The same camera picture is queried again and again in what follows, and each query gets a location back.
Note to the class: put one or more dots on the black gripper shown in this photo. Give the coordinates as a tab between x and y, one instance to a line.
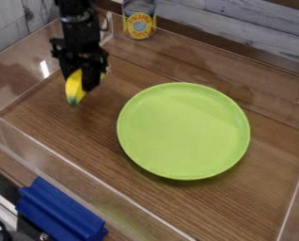
78	50

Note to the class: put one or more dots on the yellow toy banana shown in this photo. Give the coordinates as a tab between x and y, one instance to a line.
75	91

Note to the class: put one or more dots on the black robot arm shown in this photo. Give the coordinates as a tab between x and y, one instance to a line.
77	8

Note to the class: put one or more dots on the green round plate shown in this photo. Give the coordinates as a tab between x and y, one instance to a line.
184	131

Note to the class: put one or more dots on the yellow labelled tin can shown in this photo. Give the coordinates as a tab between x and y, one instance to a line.
140	18

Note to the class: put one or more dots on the blue plastic clamp block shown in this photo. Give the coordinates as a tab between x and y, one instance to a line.
65	219

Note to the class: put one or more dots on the clear acrylic enclosure wall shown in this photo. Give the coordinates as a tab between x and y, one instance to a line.
66	144

